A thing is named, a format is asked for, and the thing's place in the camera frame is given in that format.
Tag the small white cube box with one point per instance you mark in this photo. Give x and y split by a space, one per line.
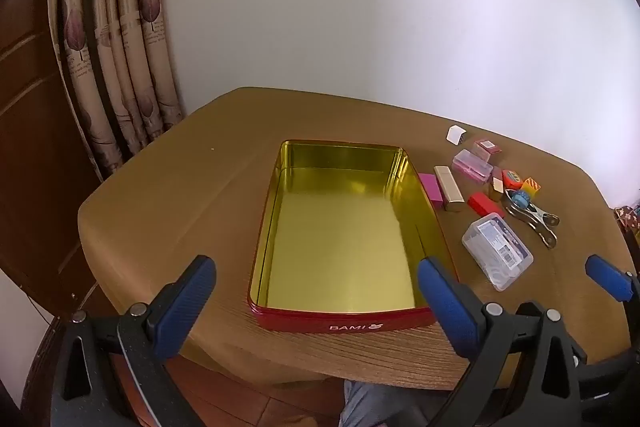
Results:
455 134

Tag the gold rectangular box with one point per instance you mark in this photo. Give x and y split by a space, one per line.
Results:
448 189

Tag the clear pink plastic case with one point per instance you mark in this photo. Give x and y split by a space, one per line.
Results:
472 166

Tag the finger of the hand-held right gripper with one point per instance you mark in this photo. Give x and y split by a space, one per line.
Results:
607 278
615 377

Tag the red tin box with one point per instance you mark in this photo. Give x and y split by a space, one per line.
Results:
340 232

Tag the beige box with red top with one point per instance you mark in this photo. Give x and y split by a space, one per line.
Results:
486 147

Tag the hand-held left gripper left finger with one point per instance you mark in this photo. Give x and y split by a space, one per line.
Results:
185 307

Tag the blue round small object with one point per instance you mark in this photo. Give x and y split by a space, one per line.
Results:
521 198

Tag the orange and yellow block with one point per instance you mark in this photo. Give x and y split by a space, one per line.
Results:
531 185

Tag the pink eraser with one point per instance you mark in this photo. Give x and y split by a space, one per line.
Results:
430 187

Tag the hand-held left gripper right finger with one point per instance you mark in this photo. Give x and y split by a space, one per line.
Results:
445 302

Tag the brown and white block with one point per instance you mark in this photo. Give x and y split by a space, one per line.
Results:
496 189

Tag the red block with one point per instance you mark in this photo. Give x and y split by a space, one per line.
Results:
484 204

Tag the brown wooden door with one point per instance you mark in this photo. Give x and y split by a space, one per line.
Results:
35 157

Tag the beige patterned curtain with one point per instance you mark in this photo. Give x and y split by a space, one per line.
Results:
115 57

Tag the metal spring clip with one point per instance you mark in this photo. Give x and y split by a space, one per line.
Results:
539 221

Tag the clear labelled plastic box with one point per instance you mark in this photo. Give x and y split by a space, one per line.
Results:
497 249

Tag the person's leg in jeans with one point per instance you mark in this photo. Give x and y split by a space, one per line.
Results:
360 407

